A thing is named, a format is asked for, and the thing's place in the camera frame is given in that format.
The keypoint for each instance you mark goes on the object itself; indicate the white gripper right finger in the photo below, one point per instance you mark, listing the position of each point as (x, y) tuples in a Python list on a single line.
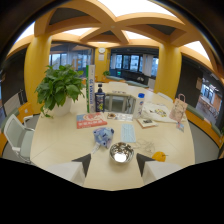
[(156, 168)]

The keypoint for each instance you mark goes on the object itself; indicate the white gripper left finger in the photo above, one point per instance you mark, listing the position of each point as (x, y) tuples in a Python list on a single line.
[(71, 170)]

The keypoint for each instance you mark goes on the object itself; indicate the orange fruit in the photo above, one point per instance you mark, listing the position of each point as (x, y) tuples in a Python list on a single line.
[(159, 156)]

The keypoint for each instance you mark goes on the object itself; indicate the shiny steel bowl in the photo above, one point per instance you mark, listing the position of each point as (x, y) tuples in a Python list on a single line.
[(121, 153)]

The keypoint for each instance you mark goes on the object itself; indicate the light blue face mask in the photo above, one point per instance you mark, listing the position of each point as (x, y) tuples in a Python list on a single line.
[(128, 132)]

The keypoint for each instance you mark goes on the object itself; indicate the blue plush toy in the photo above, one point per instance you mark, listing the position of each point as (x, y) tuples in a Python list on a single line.
[(104, 136)]

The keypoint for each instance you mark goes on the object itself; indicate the small pink card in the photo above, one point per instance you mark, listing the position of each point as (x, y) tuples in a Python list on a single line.
[(180, 126)]

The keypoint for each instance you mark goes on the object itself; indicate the white printed tote bag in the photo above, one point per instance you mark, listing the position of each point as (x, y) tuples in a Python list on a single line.
[(156, 112)]

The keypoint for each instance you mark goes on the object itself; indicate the pink patterned gift bag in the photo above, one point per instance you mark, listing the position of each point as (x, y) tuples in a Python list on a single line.
[(178, 109)]

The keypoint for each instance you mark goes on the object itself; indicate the grey mesh office chair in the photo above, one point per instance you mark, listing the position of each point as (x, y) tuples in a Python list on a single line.
[(17, 137)]

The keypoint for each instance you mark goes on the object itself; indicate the small printed packet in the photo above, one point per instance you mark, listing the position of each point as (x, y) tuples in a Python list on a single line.
[(120, 116)]

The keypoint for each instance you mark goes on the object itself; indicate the white pump bottle blue cap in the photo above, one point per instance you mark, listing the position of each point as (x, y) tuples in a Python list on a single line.
[(138, 105)]

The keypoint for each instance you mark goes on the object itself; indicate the dark blue bottle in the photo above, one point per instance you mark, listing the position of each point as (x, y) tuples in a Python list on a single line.
[(99, 99)]

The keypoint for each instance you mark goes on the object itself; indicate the green potted plant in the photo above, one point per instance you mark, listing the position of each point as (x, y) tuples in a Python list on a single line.
[(58, 88)]

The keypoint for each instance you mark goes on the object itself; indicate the tall white green box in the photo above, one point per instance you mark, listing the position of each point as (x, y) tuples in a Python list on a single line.
[(90, 88)]

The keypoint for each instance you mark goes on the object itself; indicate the white round wall clock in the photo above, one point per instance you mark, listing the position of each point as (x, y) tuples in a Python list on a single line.
[(101, 50)]

